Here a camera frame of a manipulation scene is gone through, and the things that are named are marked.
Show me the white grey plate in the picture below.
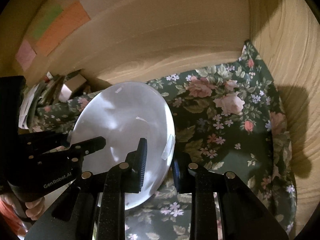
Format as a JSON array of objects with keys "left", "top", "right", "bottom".
[{"left": 71, "top": 82, "right": 175, "bottom": 210}]

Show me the left hand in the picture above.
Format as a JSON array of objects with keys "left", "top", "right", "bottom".
[{"left": 1, "top": 193, "right": 46, "bottom": 221}]

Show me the stack of white papers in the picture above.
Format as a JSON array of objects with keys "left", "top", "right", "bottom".
[{"left": 18, "top": 80, "right": 47, "bottom": 130}]

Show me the floral green cloth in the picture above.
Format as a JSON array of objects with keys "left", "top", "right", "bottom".
[{"left": 32, "top": 41, "right": 297, "bottom": 239}]

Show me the pink sticky note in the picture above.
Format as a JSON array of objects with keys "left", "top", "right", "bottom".
[{"left": 15, "top": 40, "right": 37, "bottom": 72}]

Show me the green sticky note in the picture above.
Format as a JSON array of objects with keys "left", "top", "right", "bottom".
[{"left": 32, "top": 4, "right": 63, "bottom": 40}]

